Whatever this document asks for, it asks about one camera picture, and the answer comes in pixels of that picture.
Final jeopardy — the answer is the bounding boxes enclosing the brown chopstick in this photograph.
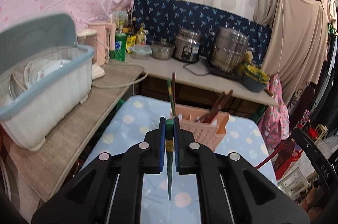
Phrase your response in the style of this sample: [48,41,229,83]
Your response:
[195,92,225,123]

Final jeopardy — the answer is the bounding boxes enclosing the pink floral garment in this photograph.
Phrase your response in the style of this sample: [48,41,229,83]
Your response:
[258,75,290,155]

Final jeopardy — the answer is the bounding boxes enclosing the blue planet print tablecloth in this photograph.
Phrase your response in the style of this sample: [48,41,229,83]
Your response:
[79,94,278,224]

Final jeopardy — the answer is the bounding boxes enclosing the white pull switch cord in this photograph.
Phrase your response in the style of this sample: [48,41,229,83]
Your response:
[273,0,286,76]

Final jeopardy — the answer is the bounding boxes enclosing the white blender jar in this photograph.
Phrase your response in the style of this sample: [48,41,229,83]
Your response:
[77,28,107,80]

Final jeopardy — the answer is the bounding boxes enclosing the blue and yellow stacked basins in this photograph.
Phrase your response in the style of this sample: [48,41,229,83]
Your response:
[236,64,270,93]

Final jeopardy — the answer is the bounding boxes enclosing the red chopstick black band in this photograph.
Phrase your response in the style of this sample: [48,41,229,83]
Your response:
[255,140,289,170]

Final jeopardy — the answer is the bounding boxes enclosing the stainless steel steamer pot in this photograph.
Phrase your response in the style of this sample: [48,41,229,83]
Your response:
[210,27,249,72]

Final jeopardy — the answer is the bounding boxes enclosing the yellow oil bottle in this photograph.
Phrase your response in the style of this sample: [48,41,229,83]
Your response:
[135,23,146,45]

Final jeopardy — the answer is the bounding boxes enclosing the beige curtain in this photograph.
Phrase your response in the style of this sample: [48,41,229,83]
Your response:
[254,0,328,102]

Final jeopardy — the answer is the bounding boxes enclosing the wooden counter shelf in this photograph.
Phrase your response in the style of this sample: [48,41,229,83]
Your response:
[3,57,277,202]

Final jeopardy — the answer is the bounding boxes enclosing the pink electric kettle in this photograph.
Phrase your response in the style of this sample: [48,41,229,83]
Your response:
[88,21,116,67]

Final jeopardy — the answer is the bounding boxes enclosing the navy floral cloth backsplash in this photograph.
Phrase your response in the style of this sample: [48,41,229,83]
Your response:
[132,0,271,67]

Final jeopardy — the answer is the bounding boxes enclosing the silver rice cooker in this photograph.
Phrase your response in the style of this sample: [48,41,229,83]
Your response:
[172,28,203,63]

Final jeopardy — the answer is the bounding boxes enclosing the pink perforated utensil holder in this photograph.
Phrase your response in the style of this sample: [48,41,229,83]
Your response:
[175,104,230,152]

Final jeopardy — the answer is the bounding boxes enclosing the small steel pot with lid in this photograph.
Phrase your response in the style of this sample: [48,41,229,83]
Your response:
[151,41,175,60]

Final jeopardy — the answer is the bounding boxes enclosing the white dish drainer with lid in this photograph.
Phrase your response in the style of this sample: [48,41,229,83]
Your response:
[1,13,92,151]

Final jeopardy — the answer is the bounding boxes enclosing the green detergent bottle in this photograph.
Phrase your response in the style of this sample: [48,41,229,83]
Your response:
[110,21,127,61]

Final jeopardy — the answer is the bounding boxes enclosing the black induction cooker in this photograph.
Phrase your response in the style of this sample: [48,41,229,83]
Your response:
[206,57,241,82]

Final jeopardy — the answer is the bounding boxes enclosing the clear plastic food container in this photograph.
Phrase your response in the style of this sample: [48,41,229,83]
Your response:
[131,44,152,60]

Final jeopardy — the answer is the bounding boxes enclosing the red plastic stool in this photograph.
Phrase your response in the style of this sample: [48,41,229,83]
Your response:
[273,127,317,180]

